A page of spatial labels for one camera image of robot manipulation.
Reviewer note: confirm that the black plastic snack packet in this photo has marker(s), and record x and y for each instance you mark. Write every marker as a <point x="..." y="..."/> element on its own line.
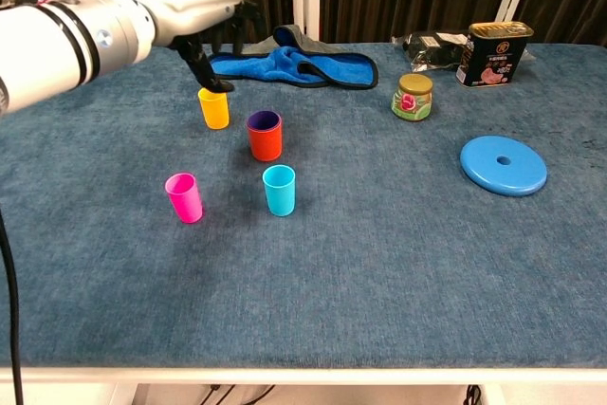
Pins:
<point x="427" y="47"/>

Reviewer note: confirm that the orange plastic cup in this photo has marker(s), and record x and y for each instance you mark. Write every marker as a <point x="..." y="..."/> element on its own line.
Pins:
<point x="264" y="146"/>

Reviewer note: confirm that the black luncheon meat can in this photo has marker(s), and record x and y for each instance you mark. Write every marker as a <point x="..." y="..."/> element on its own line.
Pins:
<point x="491" y="59"/>

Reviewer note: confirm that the purple plastic cup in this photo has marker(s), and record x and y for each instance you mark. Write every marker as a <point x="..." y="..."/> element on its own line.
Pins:
<point x="263" y="119"/>

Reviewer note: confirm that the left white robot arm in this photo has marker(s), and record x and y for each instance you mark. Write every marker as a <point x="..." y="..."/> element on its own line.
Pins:
<point x="57" y="49"/>

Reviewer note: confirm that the left silver and black robot hand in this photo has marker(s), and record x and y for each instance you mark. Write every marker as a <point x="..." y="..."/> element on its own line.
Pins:
<point x="189" y="2"/>

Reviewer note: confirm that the blue fabric table cover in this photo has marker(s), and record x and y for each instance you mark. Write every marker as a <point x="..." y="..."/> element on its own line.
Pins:
<point x="332" y="258"/>

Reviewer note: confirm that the cyan plastic cup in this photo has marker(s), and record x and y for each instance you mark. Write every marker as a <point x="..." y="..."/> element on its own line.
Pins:
<point x="280" y="196"/>

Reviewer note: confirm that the blue and grey microfiber cloth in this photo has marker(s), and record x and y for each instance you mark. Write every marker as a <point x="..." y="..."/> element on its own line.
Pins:
<point x="284" y="63"/>

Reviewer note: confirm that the pink plastic cup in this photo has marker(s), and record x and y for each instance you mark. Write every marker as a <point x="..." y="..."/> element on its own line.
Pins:
<point x="186" y="203"/>

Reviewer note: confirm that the small jar with gold lid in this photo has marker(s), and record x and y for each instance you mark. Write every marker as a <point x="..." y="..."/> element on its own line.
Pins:
<point x="411" y="102"/>

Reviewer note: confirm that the blue disc with centre hole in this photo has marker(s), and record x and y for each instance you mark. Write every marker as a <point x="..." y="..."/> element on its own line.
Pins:
<point x="521" y="172"/>

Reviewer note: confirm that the yellow plastic cup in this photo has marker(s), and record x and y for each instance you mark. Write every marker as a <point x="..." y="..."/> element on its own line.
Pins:
<point x="214" y="113"/>

